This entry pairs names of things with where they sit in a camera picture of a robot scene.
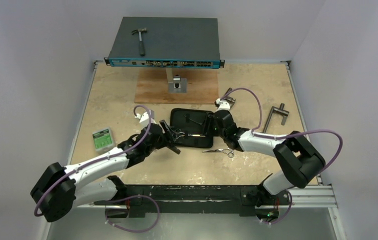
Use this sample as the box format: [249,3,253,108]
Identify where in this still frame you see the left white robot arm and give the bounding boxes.
[31,120,180,223]

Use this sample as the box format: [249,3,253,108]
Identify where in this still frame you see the silver scissors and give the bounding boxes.
[202,148,234,158]
[173,128,206,140]

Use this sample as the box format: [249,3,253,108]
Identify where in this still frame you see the brown wooden board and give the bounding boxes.
[134,68,219,104]

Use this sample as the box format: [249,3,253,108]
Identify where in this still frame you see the steel claw hammer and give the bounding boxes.
[131,28,147,57]

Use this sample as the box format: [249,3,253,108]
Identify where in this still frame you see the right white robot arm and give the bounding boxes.
[210,110,326,204]

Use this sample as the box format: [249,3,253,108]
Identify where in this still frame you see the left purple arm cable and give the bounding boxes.
[34,104,153,218]

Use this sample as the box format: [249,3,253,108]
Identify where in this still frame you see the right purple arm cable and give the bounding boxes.
[216,87,344,175]

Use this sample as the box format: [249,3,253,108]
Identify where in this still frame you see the green clear plastic box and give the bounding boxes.
[92,127,115,154]

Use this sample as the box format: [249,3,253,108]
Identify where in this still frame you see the black zip tool case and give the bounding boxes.
[170,108,214,149]

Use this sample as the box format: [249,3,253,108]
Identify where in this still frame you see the blue rack network switch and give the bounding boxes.
[104,16,225,69]

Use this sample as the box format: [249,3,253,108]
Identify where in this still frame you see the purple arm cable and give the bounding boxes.
[34,104,153,218]
[216,87,344,175]

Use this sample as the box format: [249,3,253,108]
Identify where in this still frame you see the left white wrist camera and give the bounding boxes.
[135,110,156,128]

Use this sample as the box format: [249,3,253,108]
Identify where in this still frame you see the grey metal stand bracket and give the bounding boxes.
[166,68,187,94]

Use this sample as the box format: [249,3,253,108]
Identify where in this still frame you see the large dark metal handle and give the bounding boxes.
[262,102,290,134]

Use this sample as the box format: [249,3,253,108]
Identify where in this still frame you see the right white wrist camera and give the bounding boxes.
[215,98,231,111]

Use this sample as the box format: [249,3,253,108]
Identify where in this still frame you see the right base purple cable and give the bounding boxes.
[259,192,294,226]

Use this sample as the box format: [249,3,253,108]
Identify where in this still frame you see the aluminium table frame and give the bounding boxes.
[39,59,347,240]

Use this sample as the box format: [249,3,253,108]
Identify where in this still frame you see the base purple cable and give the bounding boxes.
[104,193,162,233]
[259,192,294,226]

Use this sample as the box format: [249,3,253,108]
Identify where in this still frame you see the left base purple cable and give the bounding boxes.
[104,193,162,233]

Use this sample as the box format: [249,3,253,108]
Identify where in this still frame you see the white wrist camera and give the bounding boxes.
[135,110,156,128]
[215,98,231,111]

